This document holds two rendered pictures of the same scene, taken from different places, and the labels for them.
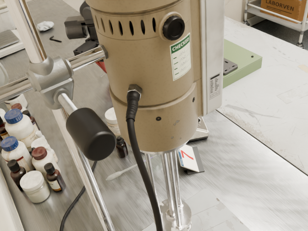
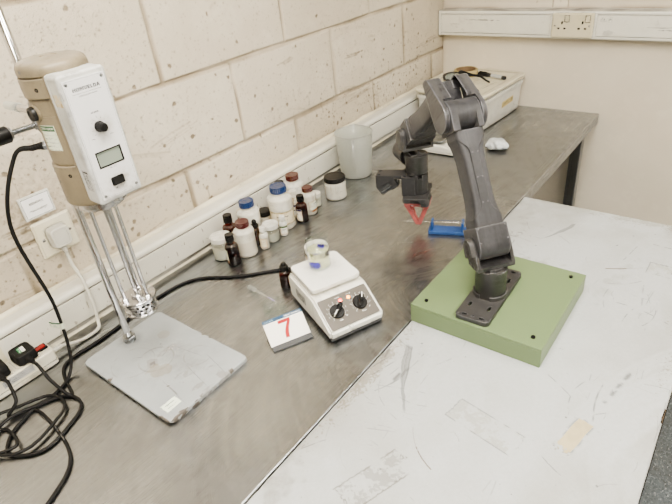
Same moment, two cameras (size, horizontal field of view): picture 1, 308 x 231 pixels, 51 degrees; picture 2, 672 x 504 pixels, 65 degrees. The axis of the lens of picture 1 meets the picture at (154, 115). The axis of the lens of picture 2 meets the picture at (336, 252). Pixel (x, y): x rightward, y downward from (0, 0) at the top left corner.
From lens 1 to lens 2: 1.00 m
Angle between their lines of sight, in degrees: 54
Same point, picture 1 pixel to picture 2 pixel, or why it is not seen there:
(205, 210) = (215, 363)
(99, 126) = not seen: outside the picture
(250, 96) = (445, 367)
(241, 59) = (514, 327)
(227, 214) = (211, 381)
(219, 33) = (74, 140)
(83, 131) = not seen: outside the picture
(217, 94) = (92, 190)
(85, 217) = (202, 290)
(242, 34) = (646, 324)
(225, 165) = (288, 369)
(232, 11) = not seen: outside the picture
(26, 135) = (274, 211)
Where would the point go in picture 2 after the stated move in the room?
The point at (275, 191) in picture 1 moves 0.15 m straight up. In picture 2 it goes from (254, 421) to (237, 360)
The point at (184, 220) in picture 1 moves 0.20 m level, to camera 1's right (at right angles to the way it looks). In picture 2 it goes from (130, 302) to (144, 368)
